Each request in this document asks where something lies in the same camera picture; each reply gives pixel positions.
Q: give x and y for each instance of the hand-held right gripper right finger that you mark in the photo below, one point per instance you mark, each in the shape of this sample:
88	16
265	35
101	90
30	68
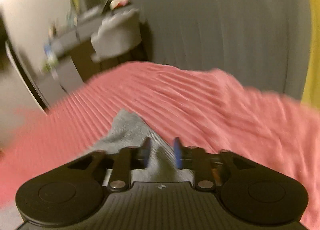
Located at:
177	153

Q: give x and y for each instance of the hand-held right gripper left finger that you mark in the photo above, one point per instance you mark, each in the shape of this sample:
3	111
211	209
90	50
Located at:
146	151

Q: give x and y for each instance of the grey pants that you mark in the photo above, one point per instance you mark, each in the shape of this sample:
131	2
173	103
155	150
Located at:
130	130

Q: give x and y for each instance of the pink ribbed blanket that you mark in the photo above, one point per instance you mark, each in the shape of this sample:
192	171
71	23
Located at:
200	95

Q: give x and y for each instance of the grey upholstered chair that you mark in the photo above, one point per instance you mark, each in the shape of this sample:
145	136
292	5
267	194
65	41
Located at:
117	35

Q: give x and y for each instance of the green item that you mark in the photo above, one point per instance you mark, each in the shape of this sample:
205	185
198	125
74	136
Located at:
49	66

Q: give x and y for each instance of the blue and white box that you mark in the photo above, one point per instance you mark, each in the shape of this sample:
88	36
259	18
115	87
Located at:
48	50

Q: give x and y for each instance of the grey curtain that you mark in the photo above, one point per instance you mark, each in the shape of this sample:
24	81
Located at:
225	20

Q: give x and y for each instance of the grey vanity desk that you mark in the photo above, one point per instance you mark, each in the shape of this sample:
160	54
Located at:
85	20

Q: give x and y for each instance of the yellow curtain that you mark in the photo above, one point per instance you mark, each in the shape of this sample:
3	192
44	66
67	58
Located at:
312	45

